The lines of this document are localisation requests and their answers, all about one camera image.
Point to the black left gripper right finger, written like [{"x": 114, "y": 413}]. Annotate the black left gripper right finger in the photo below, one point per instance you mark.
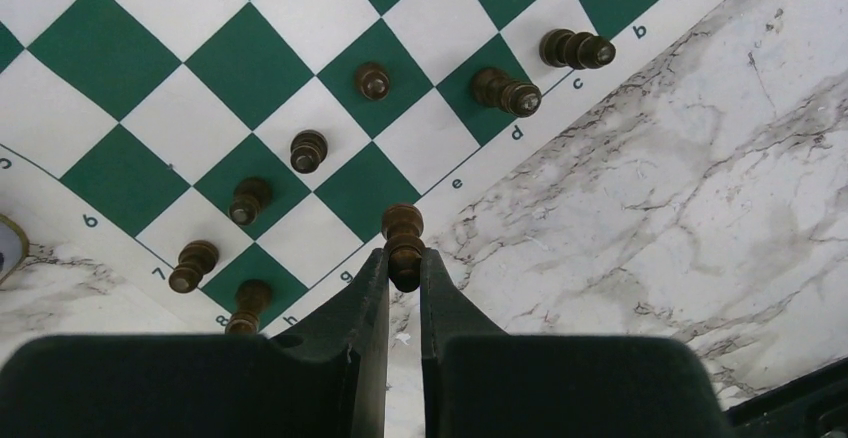
[{"x": 480, "y": 381}]

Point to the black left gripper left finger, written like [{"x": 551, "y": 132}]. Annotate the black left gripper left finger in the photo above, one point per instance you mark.
[{"x": 323, "y": 377}]

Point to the dark brown rook corner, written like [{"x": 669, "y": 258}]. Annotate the dark brown rook corner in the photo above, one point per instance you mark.
[{"x": 252, "y": 298}]

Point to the dark brown pawn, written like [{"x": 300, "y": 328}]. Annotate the dark brown pawn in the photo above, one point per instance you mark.
[
  {"x": 196, "y": 259},
  {"x": 308, "y": 150},
  {"x": 372, "y": 81}
]

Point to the dark brown knight piece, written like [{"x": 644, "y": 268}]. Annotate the dark brown knight piece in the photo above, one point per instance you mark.
[{"x": 250, "y": 197}]

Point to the dark brown bishop piece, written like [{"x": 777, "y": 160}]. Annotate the dark brown bishop piece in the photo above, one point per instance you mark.
[{"x": 578, "y": 50}]

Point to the green white chess board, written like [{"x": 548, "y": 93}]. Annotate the green white chess board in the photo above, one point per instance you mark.
[{"x": 126, "y": 125}]

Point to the gold tin with dark pieces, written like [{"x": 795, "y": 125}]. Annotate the gold tin with dark pieces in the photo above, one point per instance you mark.
[{"x": 14, "y": 247}]

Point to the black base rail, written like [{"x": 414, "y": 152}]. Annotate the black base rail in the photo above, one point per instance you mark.
[{"x": 811, "y": 406}]

